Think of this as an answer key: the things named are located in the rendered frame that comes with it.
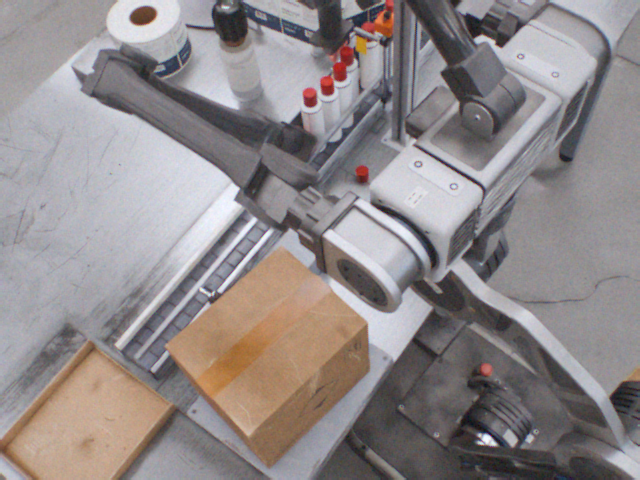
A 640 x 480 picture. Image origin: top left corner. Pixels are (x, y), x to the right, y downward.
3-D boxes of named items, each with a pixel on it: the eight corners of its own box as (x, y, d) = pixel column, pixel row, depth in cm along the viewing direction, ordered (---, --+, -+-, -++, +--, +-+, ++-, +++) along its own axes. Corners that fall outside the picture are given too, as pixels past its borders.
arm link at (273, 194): (288, 229, 104) (306, 198, 103) (239, 193, 108) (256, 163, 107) (316, 232, 112) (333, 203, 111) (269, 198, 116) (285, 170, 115)
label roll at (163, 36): (157, 19, 210) (143, -20, 198) (206, 47, 203) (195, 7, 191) (109, 61, 204) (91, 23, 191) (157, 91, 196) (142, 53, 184)
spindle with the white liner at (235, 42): (244, 72, 197) (223, -14, 171) (269, 85, 194) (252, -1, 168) (223, 93, 194) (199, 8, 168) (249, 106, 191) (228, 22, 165)
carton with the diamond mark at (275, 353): (295, 301, 165) (281, 243, 142) (371, 370, 155) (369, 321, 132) (195, 391, 156) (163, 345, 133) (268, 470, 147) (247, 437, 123)
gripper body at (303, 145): (284, 120, 171) (270, 117, 164) (319, 138, 167) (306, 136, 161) (273, 145, 172) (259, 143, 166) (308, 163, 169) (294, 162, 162)
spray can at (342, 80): (335, 112, 188) (331, 57, 170) (355, 115, 187) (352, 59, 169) (331, 128, 185) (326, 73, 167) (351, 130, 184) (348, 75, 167)
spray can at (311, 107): (308, 136, 184) (300, 82, 167) (328, 139, 184) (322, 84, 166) (304, 153, 182) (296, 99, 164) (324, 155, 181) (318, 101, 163)
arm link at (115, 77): (55, 86, 115) (82, 30, 113) (102, 96, 128) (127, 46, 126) (279, 234, 107) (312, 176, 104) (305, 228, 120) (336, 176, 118)
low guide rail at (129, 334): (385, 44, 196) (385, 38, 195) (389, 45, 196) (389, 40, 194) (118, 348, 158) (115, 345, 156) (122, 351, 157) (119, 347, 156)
